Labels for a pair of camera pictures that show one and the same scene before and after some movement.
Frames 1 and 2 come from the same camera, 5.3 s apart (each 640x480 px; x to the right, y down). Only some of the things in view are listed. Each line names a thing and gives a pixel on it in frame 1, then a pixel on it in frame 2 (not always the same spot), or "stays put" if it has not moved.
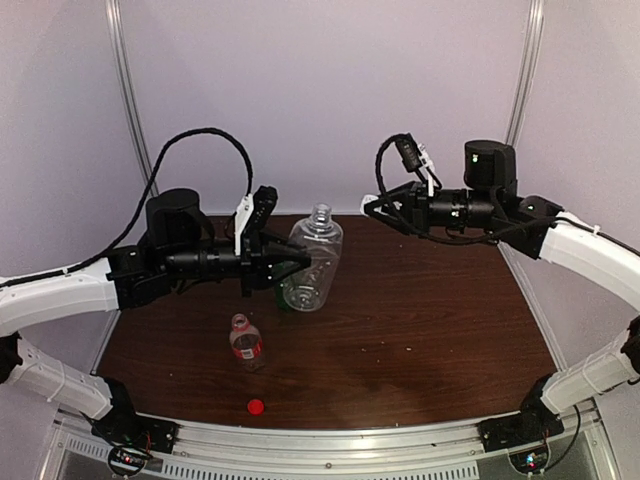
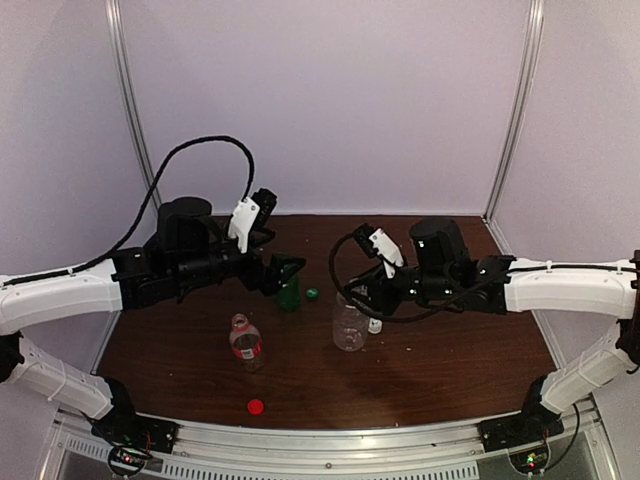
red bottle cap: [256, 407] stays put
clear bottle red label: [246, 343] stays put
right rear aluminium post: [526, 73] stays put
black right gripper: [417, 216] → [381, 301]
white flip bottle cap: [368, 199] → [375, 326]
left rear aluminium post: [119, 33] stays put
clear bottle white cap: [311, 289] → [350, 325]
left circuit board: [127, 461] stays put
